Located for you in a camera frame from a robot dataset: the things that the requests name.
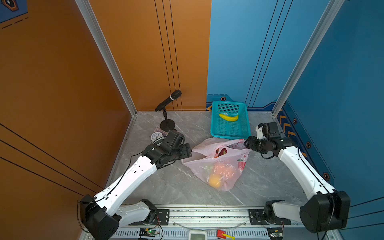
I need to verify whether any pink plastic bag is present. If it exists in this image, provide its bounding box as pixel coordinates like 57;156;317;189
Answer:
182;138;251;191

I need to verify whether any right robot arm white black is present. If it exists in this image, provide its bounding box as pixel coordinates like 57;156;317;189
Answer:
245;123;351;233

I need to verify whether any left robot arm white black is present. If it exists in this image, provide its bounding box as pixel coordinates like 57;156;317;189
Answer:
77;130;192;240

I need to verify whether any pink dragon fruit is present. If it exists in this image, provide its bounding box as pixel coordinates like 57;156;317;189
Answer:
214;148;228;158

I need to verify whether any teal plastic basket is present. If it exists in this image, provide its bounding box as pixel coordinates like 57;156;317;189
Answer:
211;101;251;140

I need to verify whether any yellow banana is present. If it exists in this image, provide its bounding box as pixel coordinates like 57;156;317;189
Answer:
219;114;239;122

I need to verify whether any black microphone on stand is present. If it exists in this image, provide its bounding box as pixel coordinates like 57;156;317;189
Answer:
154;89;183;132

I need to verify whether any white round alarm clock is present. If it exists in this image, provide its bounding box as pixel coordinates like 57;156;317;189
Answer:
151;132;164;142

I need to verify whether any white display device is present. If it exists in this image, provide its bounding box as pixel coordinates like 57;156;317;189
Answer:
188;230;208;240

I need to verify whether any green circuit board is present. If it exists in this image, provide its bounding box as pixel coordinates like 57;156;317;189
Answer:
138;228;160;240

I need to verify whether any red yellow button box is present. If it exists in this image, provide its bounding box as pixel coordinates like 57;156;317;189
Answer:
217;230;235;240

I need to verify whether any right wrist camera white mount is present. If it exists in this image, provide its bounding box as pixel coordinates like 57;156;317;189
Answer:
256;124;265;140

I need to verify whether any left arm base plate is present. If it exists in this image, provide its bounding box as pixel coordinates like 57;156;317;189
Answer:
130;209;170;226

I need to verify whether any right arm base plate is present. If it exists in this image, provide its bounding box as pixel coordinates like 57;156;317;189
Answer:
248;209;292;226

